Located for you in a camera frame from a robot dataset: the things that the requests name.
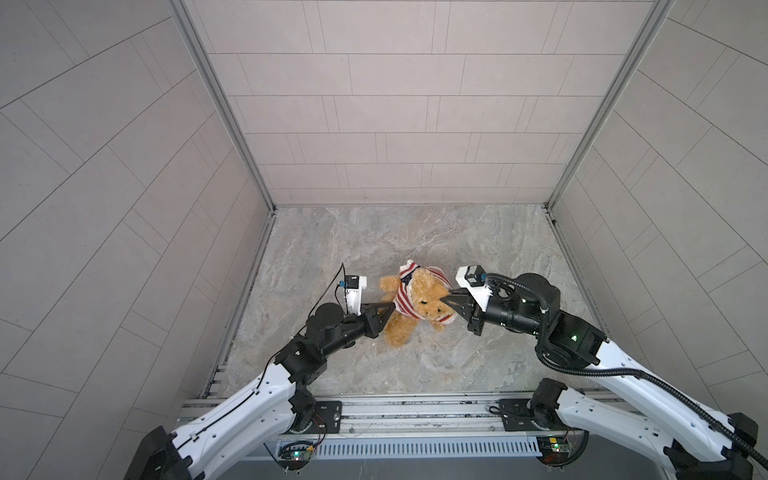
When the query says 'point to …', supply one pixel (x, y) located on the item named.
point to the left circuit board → (293, 455)
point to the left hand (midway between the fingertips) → (400, 308)
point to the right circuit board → (554, 449)
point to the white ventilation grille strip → (428, 447)
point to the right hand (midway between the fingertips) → (442, 301)
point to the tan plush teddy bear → (426, 290)
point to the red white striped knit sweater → (403, 301)
